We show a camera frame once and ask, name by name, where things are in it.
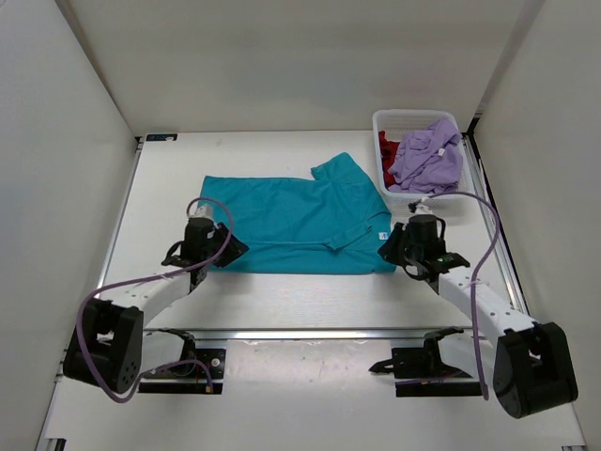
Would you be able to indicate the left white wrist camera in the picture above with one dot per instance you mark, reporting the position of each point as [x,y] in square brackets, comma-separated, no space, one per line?
[204,210]

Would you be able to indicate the dark label sticker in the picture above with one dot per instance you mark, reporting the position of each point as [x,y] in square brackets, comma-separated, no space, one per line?
[161,137]

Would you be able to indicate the red t shirt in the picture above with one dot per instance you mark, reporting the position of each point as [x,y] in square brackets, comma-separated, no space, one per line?
[388,150]

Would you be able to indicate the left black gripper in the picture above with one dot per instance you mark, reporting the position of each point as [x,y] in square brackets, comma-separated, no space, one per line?
[235,248]

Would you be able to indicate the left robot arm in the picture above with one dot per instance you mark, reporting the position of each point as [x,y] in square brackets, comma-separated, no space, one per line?
[112,348]

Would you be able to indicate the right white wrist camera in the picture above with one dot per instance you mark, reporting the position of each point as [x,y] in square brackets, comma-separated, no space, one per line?
[419,207]

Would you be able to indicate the white plastic basket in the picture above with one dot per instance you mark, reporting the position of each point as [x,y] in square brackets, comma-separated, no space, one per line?
[395,123]

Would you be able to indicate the purple t shirt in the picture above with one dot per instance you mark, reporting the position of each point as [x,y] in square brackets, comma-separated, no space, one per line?
[427,161]

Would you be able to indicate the teal t shirt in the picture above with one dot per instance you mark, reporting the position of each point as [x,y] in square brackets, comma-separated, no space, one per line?
[332,223]

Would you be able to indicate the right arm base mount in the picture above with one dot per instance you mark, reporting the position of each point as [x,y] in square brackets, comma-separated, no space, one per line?
[420,372]

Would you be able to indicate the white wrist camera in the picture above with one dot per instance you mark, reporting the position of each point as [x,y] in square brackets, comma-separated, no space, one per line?
[204,210]
[419,207]

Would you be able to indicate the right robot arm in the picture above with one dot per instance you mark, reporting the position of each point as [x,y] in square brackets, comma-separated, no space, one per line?
[525,364]

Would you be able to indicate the aluminium front rail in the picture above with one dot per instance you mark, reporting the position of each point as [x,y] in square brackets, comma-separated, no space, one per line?
[309,334]

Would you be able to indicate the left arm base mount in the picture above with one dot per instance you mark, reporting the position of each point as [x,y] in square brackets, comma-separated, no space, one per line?
[174,362]

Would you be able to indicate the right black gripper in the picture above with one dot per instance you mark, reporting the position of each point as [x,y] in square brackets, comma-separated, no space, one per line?
[389,251]

